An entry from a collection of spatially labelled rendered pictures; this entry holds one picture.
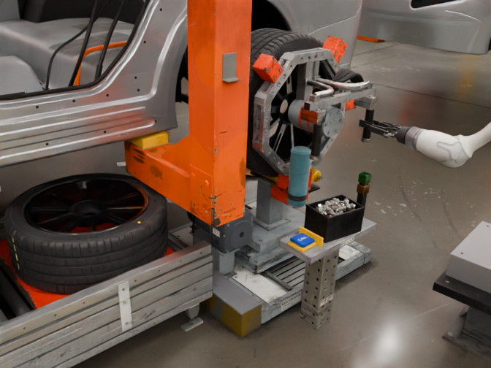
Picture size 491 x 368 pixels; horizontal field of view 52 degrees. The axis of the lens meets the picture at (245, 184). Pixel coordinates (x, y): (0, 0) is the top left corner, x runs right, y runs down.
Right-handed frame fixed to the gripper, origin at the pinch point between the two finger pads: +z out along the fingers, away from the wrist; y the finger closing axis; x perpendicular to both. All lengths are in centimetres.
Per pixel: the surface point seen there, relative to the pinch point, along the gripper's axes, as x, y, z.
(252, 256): -67, -40, 28
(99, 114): 5, -95, 64
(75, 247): -34, -121, 36
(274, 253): -67, -30, 23
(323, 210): -27.3, -36.6, -9.1
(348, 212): -26.8, -30.5, -17.2
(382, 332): -83, -18, -35
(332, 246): -38, -40, -19
